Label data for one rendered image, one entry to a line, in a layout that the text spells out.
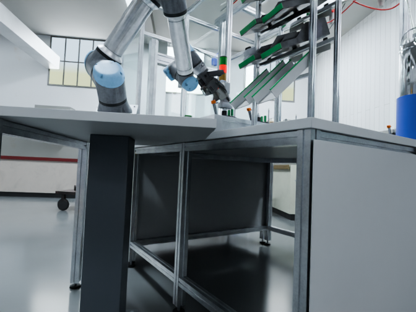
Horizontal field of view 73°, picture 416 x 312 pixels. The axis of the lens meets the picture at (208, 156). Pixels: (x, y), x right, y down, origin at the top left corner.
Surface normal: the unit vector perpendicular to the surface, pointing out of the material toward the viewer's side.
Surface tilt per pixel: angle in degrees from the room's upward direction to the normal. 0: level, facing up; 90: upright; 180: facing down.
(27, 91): 90
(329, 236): 90
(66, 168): 90
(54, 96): 90
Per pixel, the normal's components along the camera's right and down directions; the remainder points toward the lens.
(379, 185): 0.55, -0.01
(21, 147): 0.11, -0.04
